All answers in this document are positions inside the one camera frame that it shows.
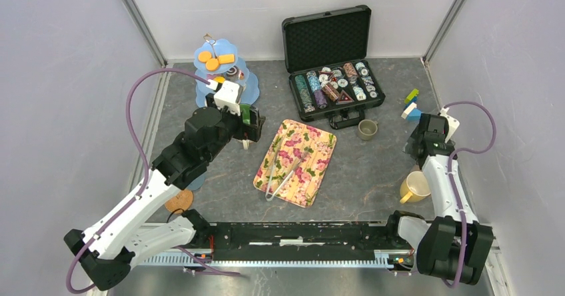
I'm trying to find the floral rectangular tray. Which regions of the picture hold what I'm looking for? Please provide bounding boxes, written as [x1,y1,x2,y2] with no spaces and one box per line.
[253,119,337,208]

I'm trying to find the blue three-tier cake stand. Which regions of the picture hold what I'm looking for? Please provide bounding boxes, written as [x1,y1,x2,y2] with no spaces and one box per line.
[193,34,260,105]

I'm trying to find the yellow mug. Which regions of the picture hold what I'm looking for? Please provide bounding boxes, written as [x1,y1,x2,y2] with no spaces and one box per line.
[400,171,431,204]

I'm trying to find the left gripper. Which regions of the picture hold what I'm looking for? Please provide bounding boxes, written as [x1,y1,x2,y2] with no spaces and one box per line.
[205,93,265,163]

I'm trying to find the black poker chip case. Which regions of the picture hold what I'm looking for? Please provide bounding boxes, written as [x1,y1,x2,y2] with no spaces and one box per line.
[281,5,386,129]

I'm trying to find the blue smiley coaster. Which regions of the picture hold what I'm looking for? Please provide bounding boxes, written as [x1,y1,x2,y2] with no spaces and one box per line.
[186,173,207,191]

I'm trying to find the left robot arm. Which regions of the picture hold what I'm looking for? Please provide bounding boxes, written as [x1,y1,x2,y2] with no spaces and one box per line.
[64,80,265,291]

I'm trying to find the small beige cup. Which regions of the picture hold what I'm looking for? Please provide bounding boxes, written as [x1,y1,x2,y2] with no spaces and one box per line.
[356,119,378,141]

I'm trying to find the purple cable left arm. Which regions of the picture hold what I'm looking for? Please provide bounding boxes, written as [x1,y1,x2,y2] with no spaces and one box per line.
[65,67,241,295]

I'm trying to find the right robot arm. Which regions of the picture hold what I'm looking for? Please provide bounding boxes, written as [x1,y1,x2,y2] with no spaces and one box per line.
[384,107,494,287]

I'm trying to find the silver serving tongs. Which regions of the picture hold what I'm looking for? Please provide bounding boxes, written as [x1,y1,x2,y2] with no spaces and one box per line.
[257,136,309,201]

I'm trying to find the green-inside floral mug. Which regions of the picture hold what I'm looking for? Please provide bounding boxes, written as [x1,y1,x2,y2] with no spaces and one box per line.
[240,104,261,150]

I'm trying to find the chocolate swirl cake roll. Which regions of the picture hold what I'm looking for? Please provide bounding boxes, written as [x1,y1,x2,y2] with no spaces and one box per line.
[224,66,245,82]

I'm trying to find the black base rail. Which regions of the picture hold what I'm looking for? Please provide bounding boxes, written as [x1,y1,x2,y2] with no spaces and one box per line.
[167,221,414,253]

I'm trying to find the round orange biscuit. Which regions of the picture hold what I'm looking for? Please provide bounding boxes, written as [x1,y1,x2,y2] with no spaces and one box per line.
[197,50,213,63]
[205,57,220,71]

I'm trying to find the colourful toy block stack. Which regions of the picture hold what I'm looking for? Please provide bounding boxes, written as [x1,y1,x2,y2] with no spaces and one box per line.
[401,89,422,121]

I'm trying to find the square yellow biscuit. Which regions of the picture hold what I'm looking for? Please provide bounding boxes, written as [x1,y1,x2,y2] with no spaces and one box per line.
[217,53,236,65]

